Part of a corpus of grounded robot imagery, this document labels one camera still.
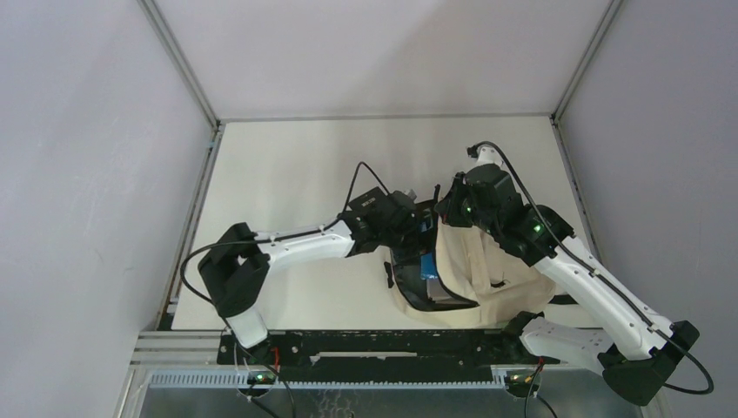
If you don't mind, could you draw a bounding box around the blue notebook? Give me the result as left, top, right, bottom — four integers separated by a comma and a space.
418, 216, 442, 282

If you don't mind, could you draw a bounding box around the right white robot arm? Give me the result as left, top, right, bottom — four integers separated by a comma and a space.
436, 164, 715, 407

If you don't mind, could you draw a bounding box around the beige canvas student bag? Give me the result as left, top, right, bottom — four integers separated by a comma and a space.
385, 197, 587, 328

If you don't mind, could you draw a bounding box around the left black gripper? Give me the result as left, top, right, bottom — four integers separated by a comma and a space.
380, 208, 448, 266

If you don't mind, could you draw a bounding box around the black mounting rail base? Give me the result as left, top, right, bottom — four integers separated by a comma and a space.
216, 329, 539, 386

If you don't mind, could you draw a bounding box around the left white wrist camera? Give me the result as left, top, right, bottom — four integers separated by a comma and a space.
403, 189, 417, 201

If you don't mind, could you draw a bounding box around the grey and white book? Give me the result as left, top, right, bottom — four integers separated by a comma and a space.
426, 280, 461, 304

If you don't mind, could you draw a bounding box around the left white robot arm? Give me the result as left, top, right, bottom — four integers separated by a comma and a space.
178, 188, 419, 363

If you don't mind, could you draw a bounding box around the black booklet with gold emblem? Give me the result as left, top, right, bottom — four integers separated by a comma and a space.
348, 186, 389, 212

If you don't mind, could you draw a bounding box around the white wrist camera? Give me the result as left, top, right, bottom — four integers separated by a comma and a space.
466, 145, 504, 167
403, 189, 417, 201

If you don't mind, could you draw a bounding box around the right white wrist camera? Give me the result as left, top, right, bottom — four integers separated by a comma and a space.
466, 145, 504, 167

